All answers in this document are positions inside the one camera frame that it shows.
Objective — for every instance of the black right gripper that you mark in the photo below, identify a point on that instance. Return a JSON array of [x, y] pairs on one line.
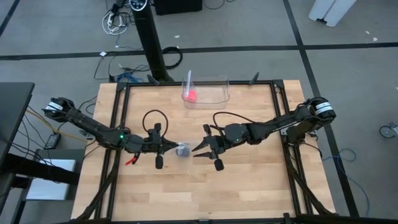
[[216, 143]]

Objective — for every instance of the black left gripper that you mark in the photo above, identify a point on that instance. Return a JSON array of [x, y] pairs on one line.
[[155, 146]]

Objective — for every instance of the blue bandage roll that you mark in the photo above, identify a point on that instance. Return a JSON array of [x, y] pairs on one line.
[[183, 152]]

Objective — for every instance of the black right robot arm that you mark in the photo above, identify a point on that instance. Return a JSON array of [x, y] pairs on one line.
[[280, 124]]

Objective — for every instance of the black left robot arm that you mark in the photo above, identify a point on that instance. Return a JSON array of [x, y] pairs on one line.
[[90, 124]]

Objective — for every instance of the pink bandage roll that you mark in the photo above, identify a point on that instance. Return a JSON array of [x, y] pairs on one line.
[[191, 96]]

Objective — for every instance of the red tag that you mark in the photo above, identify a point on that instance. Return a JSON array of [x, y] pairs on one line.
[[130, 161]]

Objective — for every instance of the clear plastic bin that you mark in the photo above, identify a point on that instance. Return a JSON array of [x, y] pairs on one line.
[[214, 99]]

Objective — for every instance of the black power brick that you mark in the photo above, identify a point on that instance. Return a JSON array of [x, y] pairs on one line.
[[53, 140]]

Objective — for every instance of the grey side cabinet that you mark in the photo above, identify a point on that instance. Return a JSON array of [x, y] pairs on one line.
[[56, 189]]

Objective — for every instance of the black box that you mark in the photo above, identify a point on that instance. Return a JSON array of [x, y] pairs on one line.
[[177, 6]]

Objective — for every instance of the white power strip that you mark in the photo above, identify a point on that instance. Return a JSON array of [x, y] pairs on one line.
[[110, 20]]

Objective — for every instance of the black desk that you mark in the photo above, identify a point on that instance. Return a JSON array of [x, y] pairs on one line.
[[14, 109]]

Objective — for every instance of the chair caster wheel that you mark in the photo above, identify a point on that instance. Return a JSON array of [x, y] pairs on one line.
[[387, 131]]

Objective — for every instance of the black aluminium table frame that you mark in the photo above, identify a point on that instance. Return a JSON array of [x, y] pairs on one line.
[[248, 83]]

